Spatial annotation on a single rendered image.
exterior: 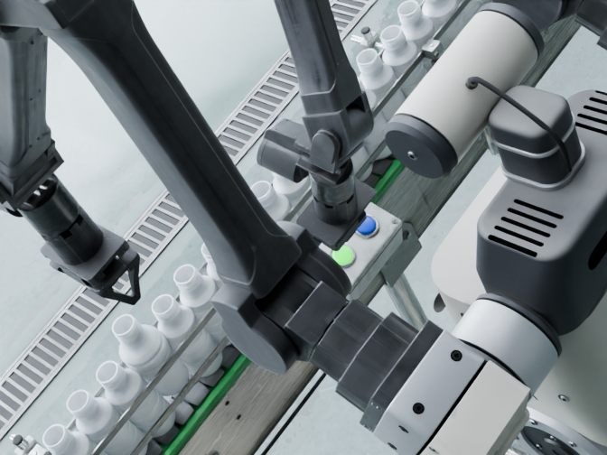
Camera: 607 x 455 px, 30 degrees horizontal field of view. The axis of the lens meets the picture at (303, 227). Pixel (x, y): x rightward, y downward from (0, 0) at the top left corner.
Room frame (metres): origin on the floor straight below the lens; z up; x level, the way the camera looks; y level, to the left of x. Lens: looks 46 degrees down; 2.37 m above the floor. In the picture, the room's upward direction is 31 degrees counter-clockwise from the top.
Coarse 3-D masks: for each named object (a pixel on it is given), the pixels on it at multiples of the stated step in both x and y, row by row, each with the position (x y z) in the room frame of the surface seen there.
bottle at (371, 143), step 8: (360, 80) 1.39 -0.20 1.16; (368, 96) 1.37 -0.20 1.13; (376, 104) 1.37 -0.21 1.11; (376, 120) 1.36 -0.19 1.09; (384, 120) 1.37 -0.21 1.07; (376, 128) 1.36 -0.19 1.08; (368, 136) 1.36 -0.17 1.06; (376, 136) 1.36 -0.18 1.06; (384, 136) 1.36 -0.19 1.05; (368, 144) 1.36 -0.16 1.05; (376, 144) 1.36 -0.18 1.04; (368, 152) 1.37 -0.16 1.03; (384, 152) 1.36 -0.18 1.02; (376, 160) 1.37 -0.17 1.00
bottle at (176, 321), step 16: (160, 304) 1.19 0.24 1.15; (176, 304) 1.17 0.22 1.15; (160, 320) 1.17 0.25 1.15; (176, 320) 1.16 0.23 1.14; (192, 320) 1.16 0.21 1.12; (176, 336) 1.15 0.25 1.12; (208, 336) 1.16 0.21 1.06; (192, 352) 1.14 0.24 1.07; (208, 352) 1.15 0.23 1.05; (192, 368) 1.15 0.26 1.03; (208, 368) 1.14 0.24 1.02
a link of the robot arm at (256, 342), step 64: (0, 0) 0.77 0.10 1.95; (64, 0) 0.72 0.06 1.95; (128, 0) 0.73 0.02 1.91; (128, 64) 0.71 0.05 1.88; (128, 128) 0.73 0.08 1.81; (192, 128) 0.71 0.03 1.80; (192, 192) 0.69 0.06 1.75; (256, 256) 0.67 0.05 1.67; (320, 256) 0.69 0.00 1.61; (256, 320) 0.65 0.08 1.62
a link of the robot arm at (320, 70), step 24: (288, 0) 1.09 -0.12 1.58; (312, 0) 1.08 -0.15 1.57; (288, 24) 1.09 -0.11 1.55; (312, 24) 1.06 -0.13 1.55; (312, 48) 1.06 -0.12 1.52; (336, 48) 1.06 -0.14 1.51; (312, 72) 1.05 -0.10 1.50; (336, 72) 1.04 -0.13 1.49; (312, 96) 1.04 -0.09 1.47; (336, 96) 1.02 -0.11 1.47; (360, 96) 1.04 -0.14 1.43; (312, 120) 1.04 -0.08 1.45; (336, 120) 1.01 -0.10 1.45; (360, 120) 1.02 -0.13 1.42
